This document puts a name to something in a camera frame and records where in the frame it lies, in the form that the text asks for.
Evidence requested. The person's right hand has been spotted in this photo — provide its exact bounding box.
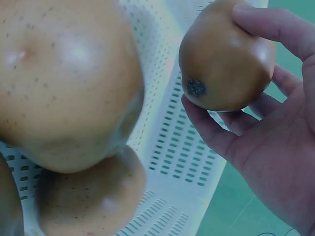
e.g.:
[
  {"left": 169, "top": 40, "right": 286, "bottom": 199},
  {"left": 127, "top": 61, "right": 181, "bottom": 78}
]
[{"left": 181, "top": 4, "right": 315, "bottom": 236}]

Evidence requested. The white perforated plastic basket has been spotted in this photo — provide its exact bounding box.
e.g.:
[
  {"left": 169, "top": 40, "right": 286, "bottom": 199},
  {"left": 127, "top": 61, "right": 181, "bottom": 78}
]
[{"left": 0, "top": 0, "right": 270, "bottom": 236}]

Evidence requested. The large speckled brown pear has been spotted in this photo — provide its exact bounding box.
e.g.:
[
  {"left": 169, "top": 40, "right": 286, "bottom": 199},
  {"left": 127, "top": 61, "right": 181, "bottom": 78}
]
[{"left": 0, "top": 0, "right": 145, "bottom": 174}]

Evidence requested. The brown pear with dark spot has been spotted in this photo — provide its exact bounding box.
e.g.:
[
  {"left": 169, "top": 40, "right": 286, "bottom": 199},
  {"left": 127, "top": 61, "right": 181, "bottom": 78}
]
[{"left": 179, "top": 0, "right": 277, "bottom": 113}]

